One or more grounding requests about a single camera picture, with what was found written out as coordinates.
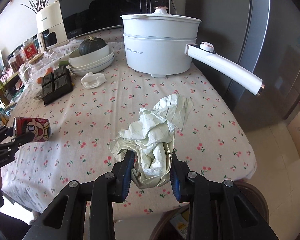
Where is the grey refrigerator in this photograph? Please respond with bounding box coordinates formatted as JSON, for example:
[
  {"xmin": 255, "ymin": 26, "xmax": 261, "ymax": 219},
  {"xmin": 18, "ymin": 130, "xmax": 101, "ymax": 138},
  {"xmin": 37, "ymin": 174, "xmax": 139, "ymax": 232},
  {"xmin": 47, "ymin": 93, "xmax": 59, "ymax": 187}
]
[{"xmin": 195, "ymin": 0, "xmax": 300, "ymax": 133}]

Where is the dried food glass jar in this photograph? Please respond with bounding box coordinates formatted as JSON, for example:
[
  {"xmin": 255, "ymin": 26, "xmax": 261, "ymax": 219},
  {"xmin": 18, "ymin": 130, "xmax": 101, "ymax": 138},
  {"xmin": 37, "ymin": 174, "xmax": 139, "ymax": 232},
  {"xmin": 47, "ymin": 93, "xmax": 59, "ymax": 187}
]
[{"xmin": 9, "ymin": 52, "xmax": 24, "ymax": 72}]

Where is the dry twig bunch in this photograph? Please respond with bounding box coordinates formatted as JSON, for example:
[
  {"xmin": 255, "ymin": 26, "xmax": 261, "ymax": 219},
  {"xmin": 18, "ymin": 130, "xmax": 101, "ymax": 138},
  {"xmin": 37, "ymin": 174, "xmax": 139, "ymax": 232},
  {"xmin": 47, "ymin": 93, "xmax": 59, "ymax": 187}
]
[{"xmin": 21, "ymin": 0, "xmax": 52, "ymax": 14}]

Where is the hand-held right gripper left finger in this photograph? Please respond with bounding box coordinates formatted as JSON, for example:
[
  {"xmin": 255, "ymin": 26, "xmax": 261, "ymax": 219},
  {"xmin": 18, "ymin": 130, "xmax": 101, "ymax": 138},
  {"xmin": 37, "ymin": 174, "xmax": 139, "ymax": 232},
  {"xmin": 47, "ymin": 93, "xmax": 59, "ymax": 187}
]
[{"xmin": 22, "ymin": 150, "xmax": 136, "ymax": 240}]

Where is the white crumpled tissue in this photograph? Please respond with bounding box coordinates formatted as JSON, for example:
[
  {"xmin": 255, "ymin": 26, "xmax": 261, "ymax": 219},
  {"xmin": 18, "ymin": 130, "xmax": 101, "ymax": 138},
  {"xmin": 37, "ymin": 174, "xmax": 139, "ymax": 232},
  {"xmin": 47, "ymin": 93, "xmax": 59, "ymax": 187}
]
[{"xmin": 80, "ymin": 72, "xmax": 107, "ymax": 89}]

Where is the dark green squash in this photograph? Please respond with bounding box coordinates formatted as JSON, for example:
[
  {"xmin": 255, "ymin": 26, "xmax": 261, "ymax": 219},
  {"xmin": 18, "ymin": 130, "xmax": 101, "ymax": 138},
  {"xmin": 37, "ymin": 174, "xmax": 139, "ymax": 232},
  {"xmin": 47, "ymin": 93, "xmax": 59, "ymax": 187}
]
[{"xmin": 79, "ymin": 35, "xmax": 107, "ymax": 56}]

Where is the black microwave oven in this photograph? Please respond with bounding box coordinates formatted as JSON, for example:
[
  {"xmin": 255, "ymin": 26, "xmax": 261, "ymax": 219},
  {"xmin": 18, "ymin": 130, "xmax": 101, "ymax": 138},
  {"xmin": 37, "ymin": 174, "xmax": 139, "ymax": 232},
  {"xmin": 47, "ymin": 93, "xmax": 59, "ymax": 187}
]
[{"xmin": 58, "ymin": 0, "xmax": 175, "ymax": 40}]

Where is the lined paper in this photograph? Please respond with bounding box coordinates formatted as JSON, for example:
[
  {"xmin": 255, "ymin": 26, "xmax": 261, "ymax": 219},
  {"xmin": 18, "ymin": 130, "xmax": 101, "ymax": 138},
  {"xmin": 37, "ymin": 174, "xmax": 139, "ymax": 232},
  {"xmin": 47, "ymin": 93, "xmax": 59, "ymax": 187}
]
[{"xmin": 108, "ymin": 94, "xmax": 194, "ymax": 189}]

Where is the red cartoon drink can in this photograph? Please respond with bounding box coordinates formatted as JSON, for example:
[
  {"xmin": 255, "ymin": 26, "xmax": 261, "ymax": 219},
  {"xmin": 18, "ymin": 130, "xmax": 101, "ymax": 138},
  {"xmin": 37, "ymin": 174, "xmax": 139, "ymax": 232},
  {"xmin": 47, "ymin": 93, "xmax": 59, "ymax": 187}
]
[{"xmin": 12, "ymin": 117, "xmax": 51, "ymax": 143}]

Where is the glass jar with bamboo lid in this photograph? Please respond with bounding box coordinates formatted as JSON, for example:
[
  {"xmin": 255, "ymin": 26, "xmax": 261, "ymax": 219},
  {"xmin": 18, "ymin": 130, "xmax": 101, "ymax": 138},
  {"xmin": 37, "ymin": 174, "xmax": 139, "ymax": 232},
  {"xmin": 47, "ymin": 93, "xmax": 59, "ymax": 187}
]
[{"xmin": 19, "ymin": 52, "xmax": 52, "ymax": 85}]

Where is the person's dark clothing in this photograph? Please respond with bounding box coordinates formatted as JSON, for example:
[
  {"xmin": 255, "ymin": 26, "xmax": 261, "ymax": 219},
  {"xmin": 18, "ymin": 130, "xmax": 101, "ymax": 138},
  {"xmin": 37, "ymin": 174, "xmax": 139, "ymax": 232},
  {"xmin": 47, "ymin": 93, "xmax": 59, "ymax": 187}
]
[{"xmin": 0, "ymin": 205, "xmax": 33, "ymax": 240}]

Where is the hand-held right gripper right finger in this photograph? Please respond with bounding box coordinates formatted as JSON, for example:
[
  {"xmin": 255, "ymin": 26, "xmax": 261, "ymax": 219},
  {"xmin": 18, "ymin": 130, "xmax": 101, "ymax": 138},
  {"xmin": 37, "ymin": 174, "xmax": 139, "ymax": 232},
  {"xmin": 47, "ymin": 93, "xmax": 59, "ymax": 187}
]
[{"xmin": 169, "ymin": 147, "xmax": 280, "ymax": 240}]

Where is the white electric cooking pot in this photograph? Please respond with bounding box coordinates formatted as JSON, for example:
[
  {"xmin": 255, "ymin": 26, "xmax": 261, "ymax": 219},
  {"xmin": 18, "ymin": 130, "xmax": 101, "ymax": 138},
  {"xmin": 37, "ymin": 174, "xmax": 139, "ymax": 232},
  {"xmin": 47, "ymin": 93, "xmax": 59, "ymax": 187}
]
[{"xmin": 120, "ymin": 6, "xmax": 265, "ymax": 96}]

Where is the black plastic compartment tray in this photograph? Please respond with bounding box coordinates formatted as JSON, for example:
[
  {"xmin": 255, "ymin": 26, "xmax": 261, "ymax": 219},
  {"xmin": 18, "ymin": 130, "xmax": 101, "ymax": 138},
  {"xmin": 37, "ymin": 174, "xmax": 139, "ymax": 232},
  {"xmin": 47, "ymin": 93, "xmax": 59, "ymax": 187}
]
[{"xmin": 41, "ymin": 66, "xmax": 74, "ymax": 105}]

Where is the cherry print tablecloth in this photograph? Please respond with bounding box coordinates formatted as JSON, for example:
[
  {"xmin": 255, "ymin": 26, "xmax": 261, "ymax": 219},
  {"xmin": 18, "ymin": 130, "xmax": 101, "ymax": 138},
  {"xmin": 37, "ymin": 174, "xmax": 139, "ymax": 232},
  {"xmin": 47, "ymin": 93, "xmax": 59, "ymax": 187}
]
[{"xmin": 0, "ymin": 26, "xmax": 257, "ymax": 217}]

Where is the black wire rack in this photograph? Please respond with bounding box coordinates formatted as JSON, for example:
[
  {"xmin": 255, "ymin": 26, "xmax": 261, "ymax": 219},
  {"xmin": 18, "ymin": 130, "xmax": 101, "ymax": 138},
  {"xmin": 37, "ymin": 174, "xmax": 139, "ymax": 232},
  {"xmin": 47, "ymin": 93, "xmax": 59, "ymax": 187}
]
[{"xmin": 0, "ymin": 80, "xmax": 18, "ymax": 130}]

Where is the red label glass jar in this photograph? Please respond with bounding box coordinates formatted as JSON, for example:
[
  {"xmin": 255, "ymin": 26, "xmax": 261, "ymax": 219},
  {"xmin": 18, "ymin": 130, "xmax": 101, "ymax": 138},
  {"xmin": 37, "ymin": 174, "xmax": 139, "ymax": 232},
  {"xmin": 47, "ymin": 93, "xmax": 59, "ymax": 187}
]
[{"xmin": 22, "ymin": 39, "xmax": 39, "ymax": 60}]

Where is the white air fryer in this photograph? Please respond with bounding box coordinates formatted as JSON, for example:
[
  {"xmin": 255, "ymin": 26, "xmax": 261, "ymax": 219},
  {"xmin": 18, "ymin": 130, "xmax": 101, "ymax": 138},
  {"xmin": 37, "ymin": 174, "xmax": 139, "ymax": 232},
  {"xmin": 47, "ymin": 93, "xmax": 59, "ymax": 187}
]
[{"xmin": 36, "ymin": 1, "xmax": 70, "ymax": 50}]

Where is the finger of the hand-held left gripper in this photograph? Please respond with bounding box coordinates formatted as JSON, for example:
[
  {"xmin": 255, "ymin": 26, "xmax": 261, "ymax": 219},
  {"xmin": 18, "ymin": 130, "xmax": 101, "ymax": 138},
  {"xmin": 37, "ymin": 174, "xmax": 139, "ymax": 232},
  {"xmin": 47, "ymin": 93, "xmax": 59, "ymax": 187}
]
[
  {"xmin": 0, "ymin": 126, "xmax": 15, "ymax": 144},
  {"xmin": 0, "ymin": 132, "xmax": 35, "ymax": 156}
]

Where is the deep white bowl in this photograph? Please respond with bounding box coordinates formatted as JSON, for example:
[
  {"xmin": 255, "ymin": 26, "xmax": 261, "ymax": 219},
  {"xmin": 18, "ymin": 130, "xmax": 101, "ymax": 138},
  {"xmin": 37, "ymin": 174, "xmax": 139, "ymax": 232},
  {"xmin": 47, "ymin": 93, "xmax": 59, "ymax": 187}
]
[{"xmin": 69, "ymin": 42, "xmax": 110, "ymax": 66}]

